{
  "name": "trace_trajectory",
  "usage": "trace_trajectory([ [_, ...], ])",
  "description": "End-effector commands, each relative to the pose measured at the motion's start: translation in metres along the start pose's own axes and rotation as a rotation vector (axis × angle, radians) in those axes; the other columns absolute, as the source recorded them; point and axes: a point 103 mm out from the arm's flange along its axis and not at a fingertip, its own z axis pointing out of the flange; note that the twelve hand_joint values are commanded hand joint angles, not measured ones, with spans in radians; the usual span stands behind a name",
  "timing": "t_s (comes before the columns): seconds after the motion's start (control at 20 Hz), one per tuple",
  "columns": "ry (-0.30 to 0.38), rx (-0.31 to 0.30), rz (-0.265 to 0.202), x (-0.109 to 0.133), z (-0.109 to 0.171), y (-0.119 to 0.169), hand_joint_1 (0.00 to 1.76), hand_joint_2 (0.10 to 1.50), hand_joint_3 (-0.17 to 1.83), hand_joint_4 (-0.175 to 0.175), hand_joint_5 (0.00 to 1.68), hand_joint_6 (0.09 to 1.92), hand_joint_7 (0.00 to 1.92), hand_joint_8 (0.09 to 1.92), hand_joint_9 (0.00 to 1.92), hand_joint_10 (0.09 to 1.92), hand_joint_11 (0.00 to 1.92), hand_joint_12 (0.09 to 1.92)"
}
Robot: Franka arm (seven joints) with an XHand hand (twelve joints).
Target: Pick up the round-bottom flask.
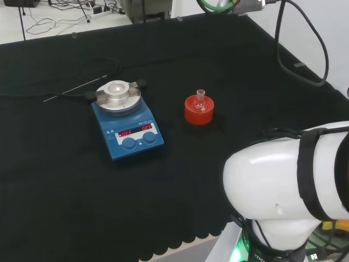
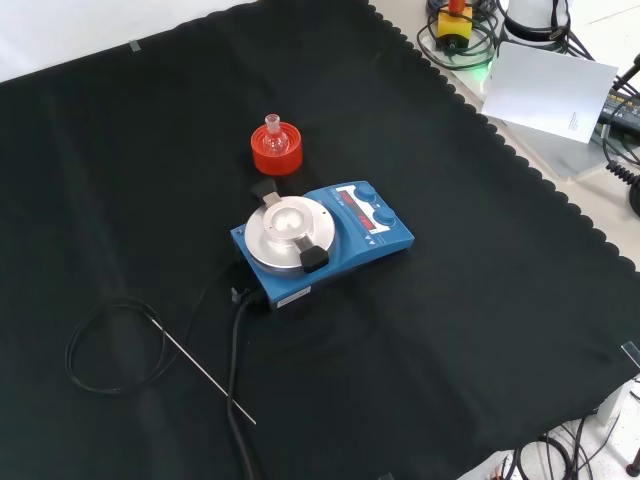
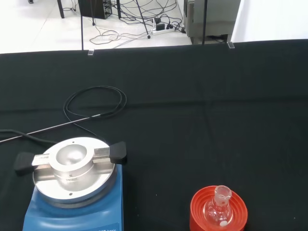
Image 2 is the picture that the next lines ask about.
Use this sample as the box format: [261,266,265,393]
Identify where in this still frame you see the pale board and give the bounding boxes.
[480,41,620,146]

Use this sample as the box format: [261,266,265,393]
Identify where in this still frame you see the orange flask support ring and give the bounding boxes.
[250,123,304,177]

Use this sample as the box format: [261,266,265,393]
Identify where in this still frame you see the black bench cloth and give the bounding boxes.
[0,0,640,480]

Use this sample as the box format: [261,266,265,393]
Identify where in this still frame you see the black heater power cable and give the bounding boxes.
[226,287,267,480]

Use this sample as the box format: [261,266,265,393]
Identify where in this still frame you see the blue heater with steel plate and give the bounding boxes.
[230,178,416,314]

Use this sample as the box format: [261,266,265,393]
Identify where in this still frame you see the black power adapter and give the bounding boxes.
[597,88,640,132]

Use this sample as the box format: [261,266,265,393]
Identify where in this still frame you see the clear round-bottom flask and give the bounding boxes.
[263,114,288,157]

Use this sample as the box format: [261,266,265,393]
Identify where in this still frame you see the black floor cables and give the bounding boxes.
[492,417,640,480]

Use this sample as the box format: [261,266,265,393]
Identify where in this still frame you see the black coiled cable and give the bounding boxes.
[604,160,640,217]

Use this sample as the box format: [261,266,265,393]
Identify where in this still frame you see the steel probe with black cable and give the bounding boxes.
[64,263,258,426]

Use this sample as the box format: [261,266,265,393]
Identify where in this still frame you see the yellow stop button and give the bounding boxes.
[436,0,474,52]

